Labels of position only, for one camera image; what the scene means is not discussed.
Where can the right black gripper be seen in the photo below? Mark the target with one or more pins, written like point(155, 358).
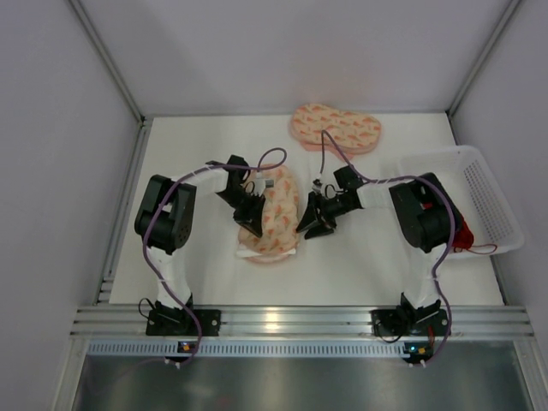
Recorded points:
point(318, 214)

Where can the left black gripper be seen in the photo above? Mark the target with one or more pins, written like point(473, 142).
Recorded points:
point(247, 212)

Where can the pink mesh laundry bag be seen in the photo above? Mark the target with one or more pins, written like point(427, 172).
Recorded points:
point(280, 214)

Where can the white bra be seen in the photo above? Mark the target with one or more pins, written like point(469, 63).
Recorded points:
point(246, 253)

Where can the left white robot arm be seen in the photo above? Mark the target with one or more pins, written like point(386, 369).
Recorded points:
point(165, 219)

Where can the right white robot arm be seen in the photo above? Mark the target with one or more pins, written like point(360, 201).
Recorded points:
point(427, 217)

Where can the stacked pink laundry bags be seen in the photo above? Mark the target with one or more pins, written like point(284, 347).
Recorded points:
point(354, 132)

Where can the red bra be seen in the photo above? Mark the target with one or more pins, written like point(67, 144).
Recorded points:
point(465, 240)

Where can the white plastic basket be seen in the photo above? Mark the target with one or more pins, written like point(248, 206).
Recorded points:
point(468, 180)

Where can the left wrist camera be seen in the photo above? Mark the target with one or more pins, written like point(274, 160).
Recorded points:
point(260, 184)

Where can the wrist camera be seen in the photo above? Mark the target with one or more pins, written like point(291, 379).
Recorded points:
point(318, 184)
point(260, 184)

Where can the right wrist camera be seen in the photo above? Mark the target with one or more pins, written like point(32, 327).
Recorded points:
point(318, 184)

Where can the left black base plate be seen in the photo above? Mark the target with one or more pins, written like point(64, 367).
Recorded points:
point(176, 322)

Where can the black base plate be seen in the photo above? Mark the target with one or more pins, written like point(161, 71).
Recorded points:
point(397, 322)
point(176, 322)

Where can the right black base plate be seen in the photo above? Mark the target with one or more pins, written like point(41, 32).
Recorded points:
point(397, 322)

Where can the perforated cable duct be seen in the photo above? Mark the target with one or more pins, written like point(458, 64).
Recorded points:
point(257, 348)

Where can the aluminium mounting rail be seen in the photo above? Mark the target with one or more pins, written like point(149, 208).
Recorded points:
point(468, 322)

